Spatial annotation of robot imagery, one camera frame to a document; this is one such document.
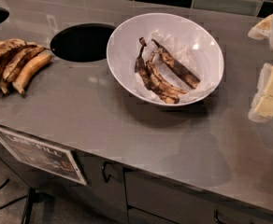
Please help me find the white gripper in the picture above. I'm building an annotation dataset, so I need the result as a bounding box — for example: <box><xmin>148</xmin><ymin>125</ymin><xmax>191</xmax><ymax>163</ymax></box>
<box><xmin>248</xmin><ymin>14</ymin><xmax>273</xmax><ymax>122</ymax></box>

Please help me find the dark overripe banana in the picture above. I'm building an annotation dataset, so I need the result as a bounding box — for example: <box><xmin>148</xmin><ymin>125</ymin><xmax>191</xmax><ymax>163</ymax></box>
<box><xmin>146</xmin><ymin>51</ymin><xmax>187</xmax><ymax>104</ymax></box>
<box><xmin>151</xmin><ymin>39</ymin><xmax>200</xmax><ymax>90</ymax></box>
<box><xmin>135</xmin><ymin>37</ymin><xmax>151</xmax><ymax>90</ymax></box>

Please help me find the white bowl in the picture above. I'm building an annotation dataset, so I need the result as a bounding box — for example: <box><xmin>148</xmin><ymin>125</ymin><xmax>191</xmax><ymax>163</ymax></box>
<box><xmin>107</xmin><ymin>13</ymin><xmax>224</xmax><ymax>107</ymax></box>

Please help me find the white paper bowl liner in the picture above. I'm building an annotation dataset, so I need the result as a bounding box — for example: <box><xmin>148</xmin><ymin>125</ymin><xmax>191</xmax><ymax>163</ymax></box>
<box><xmin>134</xmin><ymin>32</ymin><xmax>223</xmax><ymax>105</ymax></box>

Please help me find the yellow banana on counter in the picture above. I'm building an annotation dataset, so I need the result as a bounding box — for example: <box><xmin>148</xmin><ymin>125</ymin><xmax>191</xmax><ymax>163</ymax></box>
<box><xmin>12</xmin><ymin>53</ymin><xmax>51</xmax><ymax>95</ymax></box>

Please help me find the brown spotted banana front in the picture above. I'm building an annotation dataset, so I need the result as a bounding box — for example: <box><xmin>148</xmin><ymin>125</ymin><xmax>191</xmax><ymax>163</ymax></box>
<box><xmin>2</xmin><ymin>46</ymin><xmax>46</xmax><ymax>83</ymax></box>

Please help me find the brown spotted banana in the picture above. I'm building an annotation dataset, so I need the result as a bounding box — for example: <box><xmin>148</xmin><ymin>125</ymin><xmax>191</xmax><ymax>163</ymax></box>
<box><xmin>0</xmin><ymin>38</ymin><xmax>26</xmax><ymax>57</ymax></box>
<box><xmin>2</xmin><ymin>46</ymin><xmax>46</xmax><ymax>83</ymax></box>

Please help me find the brown spotted banana top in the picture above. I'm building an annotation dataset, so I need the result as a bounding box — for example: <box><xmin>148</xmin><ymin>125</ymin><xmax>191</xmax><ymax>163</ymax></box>
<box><xmin>0</xmin><ymin>38</ymin><xmax>26</xmax><ymax>57</ymax></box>

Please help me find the landfill sign on cabinet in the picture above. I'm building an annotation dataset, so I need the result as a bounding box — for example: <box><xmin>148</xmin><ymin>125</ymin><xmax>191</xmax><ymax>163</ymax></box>
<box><xmin>0</xmin><ymin>128</ymin><xmax>87</xmax><ymax>185</ymax></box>

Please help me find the black drawer handle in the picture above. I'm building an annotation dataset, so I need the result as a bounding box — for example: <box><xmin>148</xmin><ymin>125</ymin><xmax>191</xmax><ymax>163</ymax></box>
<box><xmin>214</xmin><ymin>210</ymin><xmax>236</xmax><ymax>224</ymax></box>

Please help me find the black cabinet door handle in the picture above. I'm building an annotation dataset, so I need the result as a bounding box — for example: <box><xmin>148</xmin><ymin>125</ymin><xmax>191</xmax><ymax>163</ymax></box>
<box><xmin>101</xmin><ymin>161</ymin><xmax>112</xmax><ymax>183</ymax></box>

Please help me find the black cable on floor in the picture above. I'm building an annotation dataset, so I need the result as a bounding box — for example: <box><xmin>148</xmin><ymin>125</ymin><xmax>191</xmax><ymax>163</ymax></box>
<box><xmin>0</xmin><ymin>193</ymin><xmax>29</xmax><ymax>214</ymax></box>

